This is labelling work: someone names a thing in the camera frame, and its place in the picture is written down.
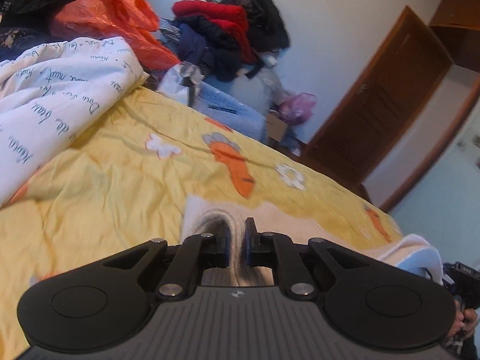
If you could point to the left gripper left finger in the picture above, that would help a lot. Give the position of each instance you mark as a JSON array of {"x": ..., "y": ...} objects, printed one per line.
[{"x": 183, "y": 265}]

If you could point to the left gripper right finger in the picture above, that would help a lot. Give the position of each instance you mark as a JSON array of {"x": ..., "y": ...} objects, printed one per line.
[{"x": 284, "y": 258}]

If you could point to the cream knit sweater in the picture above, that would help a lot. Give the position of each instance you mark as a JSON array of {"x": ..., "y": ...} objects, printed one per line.
[{"x": 411, "y": 253}]

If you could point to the pile of dark red clothes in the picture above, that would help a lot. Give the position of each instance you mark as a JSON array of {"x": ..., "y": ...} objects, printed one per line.
[{"x": 221, "y": 37}]

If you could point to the black clothes by window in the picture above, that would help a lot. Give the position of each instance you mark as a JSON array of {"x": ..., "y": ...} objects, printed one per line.
[{"x": 25, "y": 24}]

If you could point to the person's hand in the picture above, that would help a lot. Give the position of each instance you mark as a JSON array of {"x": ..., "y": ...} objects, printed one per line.
[{"x": 464, "y": 325}]

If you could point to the yellow carrot print bedsheet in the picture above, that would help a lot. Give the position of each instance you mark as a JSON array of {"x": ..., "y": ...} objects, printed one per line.
[{"x": 126, "y": 180}]

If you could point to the cardboard box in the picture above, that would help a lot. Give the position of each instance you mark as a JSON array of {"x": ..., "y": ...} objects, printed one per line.
[{"x": 275, "y": 127}]

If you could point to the pink plastic bag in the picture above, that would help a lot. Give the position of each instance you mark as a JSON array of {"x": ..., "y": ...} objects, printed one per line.
[{"x": 297, "y": 109}]

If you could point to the white grey plastic bag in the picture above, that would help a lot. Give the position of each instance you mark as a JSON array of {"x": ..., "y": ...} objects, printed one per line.
[{"x": 181, "y": 83}]

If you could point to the light blue wardrobe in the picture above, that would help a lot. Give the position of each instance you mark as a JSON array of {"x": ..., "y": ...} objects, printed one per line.
[{"x": 444, "y": 205}]

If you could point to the white text print quilt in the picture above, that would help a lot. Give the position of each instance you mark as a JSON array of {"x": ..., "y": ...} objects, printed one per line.
[{"x": 51, "y": 93}]

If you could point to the brown wooden door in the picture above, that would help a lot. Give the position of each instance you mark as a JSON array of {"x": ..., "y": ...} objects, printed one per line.
[{"x": 382, "y": 104}]

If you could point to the orange plastic bag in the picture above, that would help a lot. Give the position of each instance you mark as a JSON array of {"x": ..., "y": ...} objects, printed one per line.
[{"x": 133, "y": 20}]

